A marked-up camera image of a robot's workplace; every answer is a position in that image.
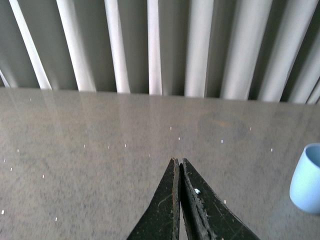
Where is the grey pleated curtain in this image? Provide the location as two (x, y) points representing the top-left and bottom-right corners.
(0, 0), (320, 104)

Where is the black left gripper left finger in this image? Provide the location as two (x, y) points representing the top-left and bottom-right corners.
(127, 158), (181, 240)

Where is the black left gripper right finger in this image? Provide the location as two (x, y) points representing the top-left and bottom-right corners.
(179, 158), (258, 240)

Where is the light blue plastic cup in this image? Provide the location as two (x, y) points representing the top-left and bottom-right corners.
(289, 143), (320, 215)

